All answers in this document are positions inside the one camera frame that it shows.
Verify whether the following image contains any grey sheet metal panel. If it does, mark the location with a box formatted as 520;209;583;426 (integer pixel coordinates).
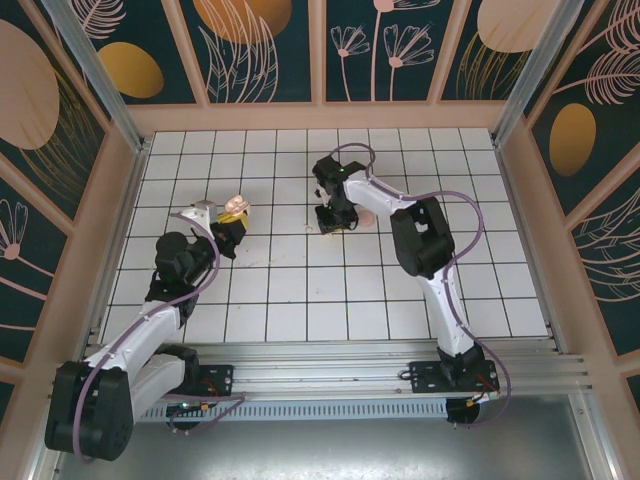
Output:
27;394;619;480

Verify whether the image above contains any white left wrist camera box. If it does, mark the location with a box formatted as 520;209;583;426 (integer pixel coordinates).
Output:
169;198;222;224

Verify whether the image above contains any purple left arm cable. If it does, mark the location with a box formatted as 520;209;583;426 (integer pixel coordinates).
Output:
73;209;246;461

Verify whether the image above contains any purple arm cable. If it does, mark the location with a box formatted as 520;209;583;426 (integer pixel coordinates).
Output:
73;209;246;461
331;143;512;431

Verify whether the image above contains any aluminium side rail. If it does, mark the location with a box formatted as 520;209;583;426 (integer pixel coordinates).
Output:
79;142;151;364
494;143;572;354

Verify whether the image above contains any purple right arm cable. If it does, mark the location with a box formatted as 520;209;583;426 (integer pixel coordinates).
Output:
331;143;512;431

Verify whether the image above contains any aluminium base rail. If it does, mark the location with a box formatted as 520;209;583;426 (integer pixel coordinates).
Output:
84;339;595;402

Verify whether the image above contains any left controller board with wires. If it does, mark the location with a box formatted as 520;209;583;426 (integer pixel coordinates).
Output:
166;398;217;419

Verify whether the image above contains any slotted grey cable duct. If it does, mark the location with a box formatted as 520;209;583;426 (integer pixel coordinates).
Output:
134;399;450;422

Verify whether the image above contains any aluminium corner post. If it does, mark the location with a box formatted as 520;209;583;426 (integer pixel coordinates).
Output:
491;0;597;147
42;0;152;154

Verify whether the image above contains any right cable connector with wires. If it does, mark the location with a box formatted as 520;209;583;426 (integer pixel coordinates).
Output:
464;388;502;407

